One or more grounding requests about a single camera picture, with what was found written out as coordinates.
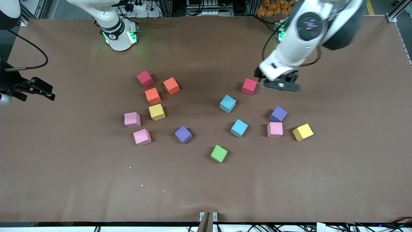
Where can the yellow floor tape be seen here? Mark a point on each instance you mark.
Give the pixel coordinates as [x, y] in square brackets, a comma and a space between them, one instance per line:
[370, 8]

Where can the white power strip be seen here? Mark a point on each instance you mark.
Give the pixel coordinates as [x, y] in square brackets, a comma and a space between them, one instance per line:
[135, 6]

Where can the aluminium frame post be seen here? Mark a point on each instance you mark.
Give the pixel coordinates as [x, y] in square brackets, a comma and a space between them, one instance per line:
[252, 8]
[165, 8]

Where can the white rack device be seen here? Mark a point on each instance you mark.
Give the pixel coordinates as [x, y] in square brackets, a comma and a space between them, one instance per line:
[206, 12]

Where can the metal table edge bracket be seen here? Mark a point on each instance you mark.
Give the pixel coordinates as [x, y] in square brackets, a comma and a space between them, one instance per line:
[208, 222]

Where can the green foam cube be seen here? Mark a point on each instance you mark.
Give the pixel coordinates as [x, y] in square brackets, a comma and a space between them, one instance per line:
[219, 153]

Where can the purple foam cube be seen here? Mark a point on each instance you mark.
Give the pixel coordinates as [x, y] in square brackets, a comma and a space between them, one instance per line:
[183, 134]
[278, 114]

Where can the red foam cube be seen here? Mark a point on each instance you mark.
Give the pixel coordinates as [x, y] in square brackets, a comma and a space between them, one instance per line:
[145, 79]
[249, 86]

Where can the orange packets pile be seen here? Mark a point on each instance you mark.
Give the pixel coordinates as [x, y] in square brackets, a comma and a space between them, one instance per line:
[270, 8]

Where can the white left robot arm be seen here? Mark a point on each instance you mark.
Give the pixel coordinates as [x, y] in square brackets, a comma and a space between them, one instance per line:
[289, 48]

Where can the orange foam cube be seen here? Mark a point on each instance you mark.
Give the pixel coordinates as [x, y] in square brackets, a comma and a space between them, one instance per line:
[153, 96]
[171, 86]

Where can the pink foam cube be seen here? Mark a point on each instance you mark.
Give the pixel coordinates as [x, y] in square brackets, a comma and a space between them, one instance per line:
[275, 129]
[132, 119]
[142, 137]

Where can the white connector box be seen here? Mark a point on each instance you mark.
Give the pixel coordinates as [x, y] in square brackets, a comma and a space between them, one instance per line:
[321, 227]

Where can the aluminium table side rail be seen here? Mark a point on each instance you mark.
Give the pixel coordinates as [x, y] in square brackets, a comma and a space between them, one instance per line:
[405, 48]

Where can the blue foam cube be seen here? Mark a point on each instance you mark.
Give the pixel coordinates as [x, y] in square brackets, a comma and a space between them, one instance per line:
[239, 128]
[228, 103]

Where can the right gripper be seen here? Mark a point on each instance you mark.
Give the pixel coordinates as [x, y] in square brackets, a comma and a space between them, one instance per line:
[8, 80]

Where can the aluminium corner frame beam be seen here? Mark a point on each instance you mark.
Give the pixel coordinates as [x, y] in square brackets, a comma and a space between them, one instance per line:
[394, 15]
[25, 22]

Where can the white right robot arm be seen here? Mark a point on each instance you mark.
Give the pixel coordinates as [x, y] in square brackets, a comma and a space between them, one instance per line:
[117, 33]

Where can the brown paper table cover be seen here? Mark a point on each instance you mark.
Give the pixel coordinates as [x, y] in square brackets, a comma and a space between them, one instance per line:
[64, 193]

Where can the yellow foam cube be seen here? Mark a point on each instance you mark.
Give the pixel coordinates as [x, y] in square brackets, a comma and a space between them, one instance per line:
[157, 111]
[302, 132]

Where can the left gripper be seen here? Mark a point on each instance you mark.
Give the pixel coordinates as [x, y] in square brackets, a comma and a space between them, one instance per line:
[257, 73]

